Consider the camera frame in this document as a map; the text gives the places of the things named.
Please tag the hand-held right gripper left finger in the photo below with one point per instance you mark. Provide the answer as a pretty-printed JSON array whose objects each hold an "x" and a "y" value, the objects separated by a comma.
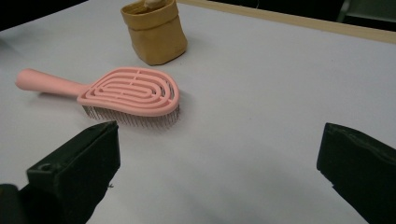
[{"x": 77, "y": 168}]

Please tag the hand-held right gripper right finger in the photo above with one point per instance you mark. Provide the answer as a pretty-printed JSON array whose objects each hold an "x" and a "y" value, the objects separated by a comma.
[{"x": 364, "y": 168}]

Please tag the pink hairbrush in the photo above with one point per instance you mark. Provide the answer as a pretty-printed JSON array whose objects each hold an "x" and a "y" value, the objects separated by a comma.
[{"x": 130, "y": 93}]

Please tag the small wooden holder cup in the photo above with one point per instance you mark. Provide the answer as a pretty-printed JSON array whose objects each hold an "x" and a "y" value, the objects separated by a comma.
[{"x": 155, "y": 37}]

